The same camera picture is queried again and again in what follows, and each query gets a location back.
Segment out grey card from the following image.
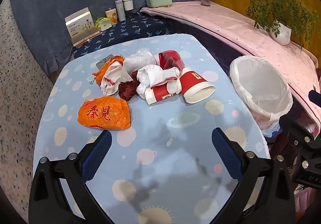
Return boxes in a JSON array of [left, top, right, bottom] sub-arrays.
[[97, 54, 113, 69]]

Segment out green packet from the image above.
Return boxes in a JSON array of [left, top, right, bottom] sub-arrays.
[[95, 17, 111, 31]]

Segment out green plant in white pot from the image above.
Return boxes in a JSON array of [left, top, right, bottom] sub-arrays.
[[232, 0, 313, 46]]

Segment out green tissue box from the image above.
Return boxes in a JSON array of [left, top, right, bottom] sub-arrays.
[[145, 0, 173, 9]]

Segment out slim white bottle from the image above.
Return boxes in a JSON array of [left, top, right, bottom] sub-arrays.
[[115, 0, 126, 22]]

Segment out navy leaf-print cloth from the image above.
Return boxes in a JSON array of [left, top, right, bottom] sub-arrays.
[[73, 12, 181, 60]]

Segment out dark purple cloth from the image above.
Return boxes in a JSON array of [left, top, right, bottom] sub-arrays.
[[173, 21, 241, 71]]

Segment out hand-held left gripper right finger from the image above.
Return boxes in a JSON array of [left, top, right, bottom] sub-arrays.
[[212, 127, 295, 224]]

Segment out bin with white liner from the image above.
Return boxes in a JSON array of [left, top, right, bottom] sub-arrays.
[[229, 55, 294, 136]]

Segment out round red paper cup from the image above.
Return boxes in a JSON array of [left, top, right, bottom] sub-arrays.
[[179, 66, 216, 104]]

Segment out dark red scrunchie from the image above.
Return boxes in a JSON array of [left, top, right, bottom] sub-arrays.
[[118, 73, 141, 101]]

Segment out pink printed cloth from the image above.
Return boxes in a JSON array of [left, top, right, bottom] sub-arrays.
[[140, 1, 319, 124]]

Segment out small orange carton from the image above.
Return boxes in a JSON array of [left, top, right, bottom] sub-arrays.
[[105, 8, 118, 25]]

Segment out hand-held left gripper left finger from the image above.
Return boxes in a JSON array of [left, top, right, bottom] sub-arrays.
[[29, 130, 113, 224]]

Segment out pink quilted cloth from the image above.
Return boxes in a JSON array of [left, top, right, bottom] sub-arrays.
[[295, 187, 321, 214]]

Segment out white and gold box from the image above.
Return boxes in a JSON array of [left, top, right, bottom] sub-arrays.
[[65, 8, 94, 47]]

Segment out light blue dotted tablecloth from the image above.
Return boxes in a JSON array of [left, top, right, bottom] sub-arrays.
[[33, 33, 270, 224]]

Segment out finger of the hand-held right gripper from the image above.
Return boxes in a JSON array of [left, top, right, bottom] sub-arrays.
[[308, 90, 321, 109], [279, 113, 321, 157]]

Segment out red wrapper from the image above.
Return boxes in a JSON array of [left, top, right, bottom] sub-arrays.
[[158, 50, 185, 71]]

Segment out orange plastic bag red print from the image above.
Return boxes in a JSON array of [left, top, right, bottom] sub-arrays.
[[78, 96, 131, 130]]

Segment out white paper towel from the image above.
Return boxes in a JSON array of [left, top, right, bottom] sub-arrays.
[[123, 50, 157, 81]]

